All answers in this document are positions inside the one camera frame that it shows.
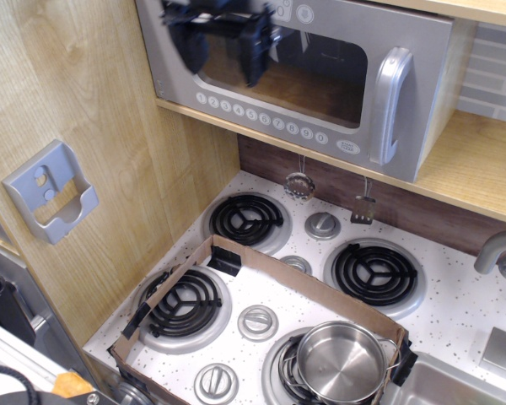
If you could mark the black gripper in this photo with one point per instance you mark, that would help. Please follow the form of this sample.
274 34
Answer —
189 22

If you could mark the silver toy microwave door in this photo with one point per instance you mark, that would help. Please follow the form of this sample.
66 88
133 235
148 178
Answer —
354 80

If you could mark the hanging metal strainer ladle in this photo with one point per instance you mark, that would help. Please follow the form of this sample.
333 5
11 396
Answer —
298 185

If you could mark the back left black burner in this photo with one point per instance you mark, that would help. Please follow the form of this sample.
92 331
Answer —
251 219

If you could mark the black burner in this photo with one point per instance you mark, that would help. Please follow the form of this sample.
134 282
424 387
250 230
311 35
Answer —
378 272
191 315
281 382
251 219

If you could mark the back silver stove knob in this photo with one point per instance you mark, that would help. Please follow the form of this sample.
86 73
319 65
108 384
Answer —
322 226

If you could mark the silver stove knob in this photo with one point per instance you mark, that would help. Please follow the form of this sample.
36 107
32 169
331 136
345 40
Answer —
216 384
258 323
322 226
298 263

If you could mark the hanging metal slotted spatula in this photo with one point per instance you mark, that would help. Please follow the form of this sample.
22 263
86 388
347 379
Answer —
364 205

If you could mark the middle silver stove knob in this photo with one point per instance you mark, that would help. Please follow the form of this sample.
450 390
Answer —
298 263

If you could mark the front left black burner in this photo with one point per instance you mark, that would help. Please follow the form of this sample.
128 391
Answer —
191 315

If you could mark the wooden shelf board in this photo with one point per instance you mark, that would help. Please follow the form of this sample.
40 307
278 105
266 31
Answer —
465 168

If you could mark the centre silver stove knob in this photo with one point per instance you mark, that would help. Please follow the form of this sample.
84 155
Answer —
258 323

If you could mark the back right black burner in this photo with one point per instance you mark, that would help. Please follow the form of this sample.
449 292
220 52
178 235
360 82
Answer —
378 272

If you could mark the stainless steel pot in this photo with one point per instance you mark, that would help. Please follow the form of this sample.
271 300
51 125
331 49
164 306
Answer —
340 362

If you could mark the front silver stove knob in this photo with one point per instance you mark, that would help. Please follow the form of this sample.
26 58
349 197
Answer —
216 384

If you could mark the front right black burner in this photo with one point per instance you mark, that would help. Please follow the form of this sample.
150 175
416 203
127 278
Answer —
281 382

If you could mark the silver toy faucet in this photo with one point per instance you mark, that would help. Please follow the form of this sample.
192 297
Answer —
493 253

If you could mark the silver oven front knob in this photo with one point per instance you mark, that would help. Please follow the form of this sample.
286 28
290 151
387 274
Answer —
129 394

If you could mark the metal sink basin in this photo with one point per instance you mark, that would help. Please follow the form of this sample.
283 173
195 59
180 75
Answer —
423 379

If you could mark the grey wall phone holder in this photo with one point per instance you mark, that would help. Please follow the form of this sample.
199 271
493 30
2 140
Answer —
40 179

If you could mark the brown cardboard barrier frame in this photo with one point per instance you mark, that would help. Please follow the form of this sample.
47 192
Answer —
299 300

